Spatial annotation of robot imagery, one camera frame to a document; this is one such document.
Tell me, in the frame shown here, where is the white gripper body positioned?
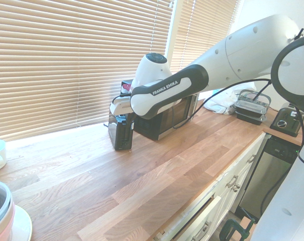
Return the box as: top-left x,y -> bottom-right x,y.
109,96 -> 133,116

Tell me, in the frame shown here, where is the black glossy toaster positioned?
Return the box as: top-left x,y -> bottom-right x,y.
107,102 -> 135,152

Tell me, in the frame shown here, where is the black toaster oven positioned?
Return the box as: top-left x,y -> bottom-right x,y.
121,79 -> 201,142

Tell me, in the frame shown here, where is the silver toaster with dial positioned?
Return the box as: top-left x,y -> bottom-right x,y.
269,102 -> 304,138

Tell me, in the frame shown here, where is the wide beige window blind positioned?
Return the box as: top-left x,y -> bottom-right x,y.
0,0 -> 176,143

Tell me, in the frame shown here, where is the white plastic bag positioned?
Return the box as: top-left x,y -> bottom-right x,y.
204,82 -> 257,116

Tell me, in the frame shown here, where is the narrow beige window blind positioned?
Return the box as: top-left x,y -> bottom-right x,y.
166,0 -> 243,92

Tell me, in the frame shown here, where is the white drawer front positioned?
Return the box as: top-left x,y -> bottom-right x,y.
153,195 -> 222,241

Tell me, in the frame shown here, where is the white cabinet door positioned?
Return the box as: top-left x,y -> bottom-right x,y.
214,132 -> 267,219

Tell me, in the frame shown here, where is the green clamp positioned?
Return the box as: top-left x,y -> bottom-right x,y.
221,217 -> 257,241

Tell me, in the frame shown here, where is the stainless steel dishwasher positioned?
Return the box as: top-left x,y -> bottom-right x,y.
238,135 -> 303,222

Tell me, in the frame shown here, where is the white plate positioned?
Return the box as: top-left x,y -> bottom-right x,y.
6,204 -> 33,241

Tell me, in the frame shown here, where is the pink bowl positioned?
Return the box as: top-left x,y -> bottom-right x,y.
0,202 -> 17,241

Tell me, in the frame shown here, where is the black wrist camera, red mount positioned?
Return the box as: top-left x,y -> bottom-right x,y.
119,84 -> 133,98

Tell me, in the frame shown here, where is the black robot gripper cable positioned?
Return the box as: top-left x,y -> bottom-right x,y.
170,78 -> 273,130

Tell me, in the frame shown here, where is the metal drawer handle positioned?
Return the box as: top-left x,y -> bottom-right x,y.
191,220 -> 212,241

